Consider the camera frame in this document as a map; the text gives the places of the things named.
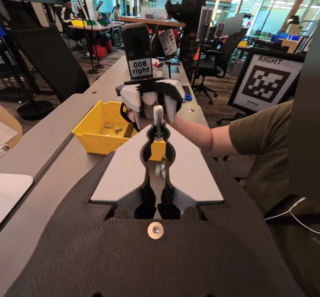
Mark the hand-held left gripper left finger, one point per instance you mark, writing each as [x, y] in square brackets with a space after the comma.
[120, 177]

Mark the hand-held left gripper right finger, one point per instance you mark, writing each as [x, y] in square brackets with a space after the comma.
[195, 177]

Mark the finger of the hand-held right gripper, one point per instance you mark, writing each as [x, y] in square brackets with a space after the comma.
[172, 89]
[131, 97]

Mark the steel hex nut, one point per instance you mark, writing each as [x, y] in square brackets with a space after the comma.
[161, 170]

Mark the yellow plastic bin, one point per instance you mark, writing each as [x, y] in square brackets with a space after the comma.
[105, 143]

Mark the person's right forearm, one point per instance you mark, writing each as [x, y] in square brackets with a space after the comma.
[200, 137]

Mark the person's right hand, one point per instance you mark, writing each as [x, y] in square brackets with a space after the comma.
[146, 123]

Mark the long wooden table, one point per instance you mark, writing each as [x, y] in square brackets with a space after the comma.
[150, 21]

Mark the black and white leaflet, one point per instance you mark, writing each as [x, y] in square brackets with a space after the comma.
[168, 41]

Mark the red plastic container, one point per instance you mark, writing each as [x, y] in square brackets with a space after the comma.
[100, 51]

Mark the black round-base stand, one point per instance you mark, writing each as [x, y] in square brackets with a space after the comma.
[35, 109]
[94, 71]

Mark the computer monitor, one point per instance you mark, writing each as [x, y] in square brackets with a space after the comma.
[203, 23]

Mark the framed marker sign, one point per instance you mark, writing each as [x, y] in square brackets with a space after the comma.
[265, 82]

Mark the white rounded tray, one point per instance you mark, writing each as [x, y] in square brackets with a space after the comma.
[12, 192]

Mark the light wooden board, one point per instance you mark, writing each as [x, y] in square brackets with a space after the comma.
[18, 127]

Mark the white paper sheet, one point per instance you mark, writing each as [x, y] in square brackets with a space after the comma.
[6, 132]

